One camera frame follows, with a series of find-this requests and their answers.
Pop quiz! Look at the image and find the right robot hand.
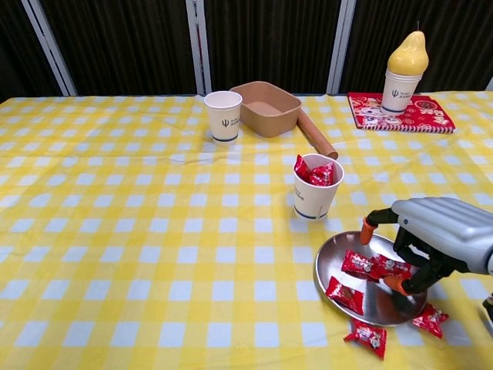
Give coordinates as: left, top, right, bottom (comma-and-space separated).
360, 197, 493, 297

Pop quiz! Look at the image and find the round metal plate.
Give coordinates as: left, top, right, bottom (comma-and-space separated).
314, 230, 428, 328

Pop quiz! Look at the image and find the white paper cup blue logo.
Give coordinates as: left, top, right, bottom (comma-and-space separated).
203, 90, 243, 144
291, 153, 345, 223
380, 69, 423, 115

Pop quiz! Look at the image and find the red spiral notebook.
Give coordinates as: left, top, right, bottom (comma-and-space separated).
347, 91, 458, 135

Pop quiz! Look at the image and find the wooden rolling pin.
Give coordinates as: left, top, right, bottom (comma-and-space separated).
296, 111, 339, 160

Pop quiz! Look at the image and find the yellow pear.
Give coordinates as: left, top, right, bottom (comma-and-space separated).
387, 21, 430, 76

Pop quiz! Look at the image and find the brown paper food box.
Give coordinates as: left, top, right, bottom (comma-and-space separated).
229, 80, 303, 138

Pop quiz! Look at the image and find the yellow white checkered tablecloth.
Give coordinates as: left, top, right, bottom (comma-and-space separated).
0, 91, 493, 370

